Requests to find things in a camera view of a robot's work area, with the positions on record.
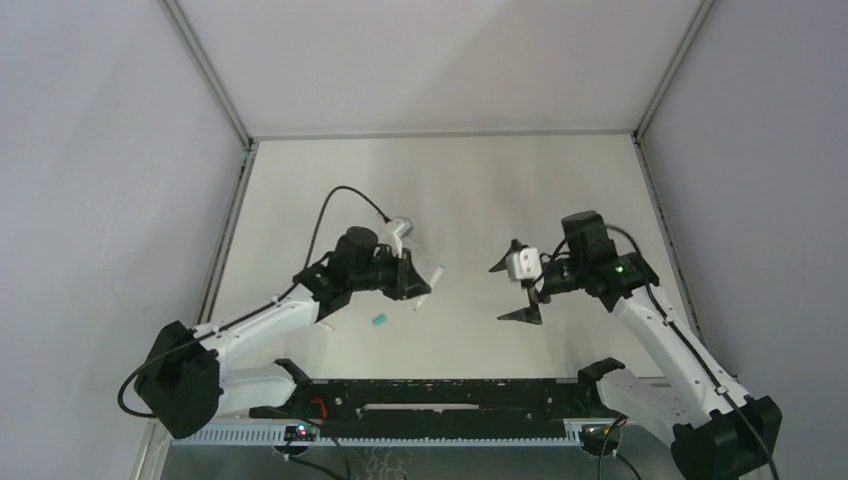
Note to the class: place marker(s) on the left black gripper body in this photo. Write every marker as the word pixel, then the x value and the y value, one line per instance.
pixel 403 277

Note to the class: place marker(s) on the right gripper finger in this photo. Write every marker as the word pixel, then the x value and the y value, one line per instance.
pixel 513 260
pixel 530 314

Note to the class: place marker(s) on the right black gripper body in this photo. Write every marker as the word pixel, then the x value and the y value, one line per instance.
pixel 533 287

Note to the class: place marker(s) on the white teal marker pen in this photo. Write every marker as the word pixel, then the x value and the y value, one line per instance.
pixel 432 283

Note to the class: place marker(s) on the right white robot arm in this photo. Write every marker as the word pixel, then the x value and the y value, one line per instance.
pixel 713 426

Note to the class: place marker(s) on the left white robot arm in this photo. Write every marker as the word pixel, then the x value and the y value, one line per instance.
pixel 193 375

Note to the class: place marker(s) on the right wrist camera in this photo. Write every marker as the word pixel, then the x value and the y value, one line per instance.
pixel 534 266

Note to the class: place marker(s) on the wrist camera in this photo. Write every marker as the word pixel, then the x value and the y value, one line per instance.
pixel 534 266
pixel 395 231

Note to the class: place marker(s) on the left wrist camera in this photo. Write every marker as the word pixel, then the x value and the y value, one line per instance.
pixel 395 231

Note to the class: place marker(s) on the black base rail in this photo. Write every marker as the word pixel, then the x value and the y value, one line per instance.
pixel 445 406

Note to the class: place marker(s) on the perforated cable tray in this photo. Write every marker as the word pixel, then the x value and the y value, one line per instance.
pixel 230 434

